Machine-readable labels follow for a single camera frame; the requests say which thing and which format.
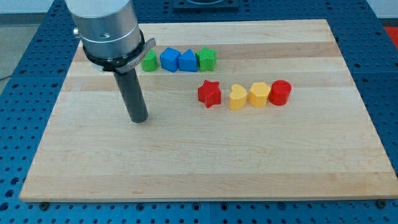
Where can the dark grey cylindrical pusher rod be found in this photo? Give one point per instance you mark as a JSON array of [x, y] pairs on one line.
[[130, 89]]

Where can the black clamp ring flange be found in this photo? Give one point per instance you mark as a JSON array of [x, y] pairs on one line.
[[126, 62]]

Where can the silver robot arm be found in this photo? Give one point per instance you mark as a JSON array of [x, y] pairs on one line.
[[113, 40]]

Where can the green circle block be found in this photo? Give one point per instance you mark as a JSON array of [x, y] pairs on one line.
[[149, 63]]

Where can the red star block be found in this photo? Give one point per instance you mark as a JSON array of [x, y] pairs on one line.
[[209, 93]]

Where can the green star block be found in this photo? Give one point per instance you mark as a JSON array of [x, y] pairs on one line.
[[206, 59]]

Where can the blue cube block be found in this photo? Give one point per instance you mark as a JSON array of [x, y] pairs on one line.
[[169, 59]]

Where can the blue triangle block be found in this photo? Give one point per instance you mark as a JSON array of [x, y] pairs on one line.
[[188, 62]]

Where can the yellow heart block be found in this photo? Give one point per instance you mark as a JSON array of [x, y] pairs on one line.
[[237, 97]]

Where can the light wooden board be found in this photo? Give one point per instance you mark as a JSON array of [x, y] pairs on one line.
[[320, 145]]

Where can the yellow hexagon block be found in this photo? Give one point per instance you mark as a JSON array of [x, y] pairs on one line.
[[258, 94]]

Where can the red cylinder block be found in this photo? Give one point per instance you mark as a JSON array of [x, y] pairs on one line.
[[280, 92]]

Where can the dark square base plate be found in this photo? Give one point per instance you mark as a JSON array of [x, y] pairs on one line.
[[205, 4]]

